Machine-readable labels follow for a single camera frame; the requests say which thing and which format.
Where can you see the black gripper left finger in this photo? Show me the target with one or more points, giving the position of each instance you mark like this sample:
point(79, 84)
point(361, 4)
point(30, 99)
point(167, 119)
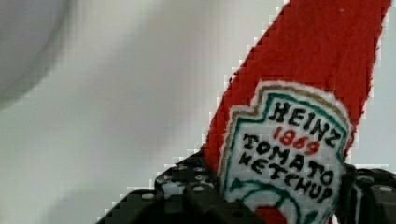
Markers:
point(186, 193)

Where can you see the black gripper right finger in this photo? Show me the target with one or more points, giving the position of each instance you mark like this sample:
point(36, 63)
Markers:
point(367, 196)

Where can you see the red plush ketchup bottle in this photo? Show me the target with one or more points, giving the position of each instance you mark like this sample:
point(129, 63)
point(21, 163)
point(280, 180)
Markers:
point(279, 139)

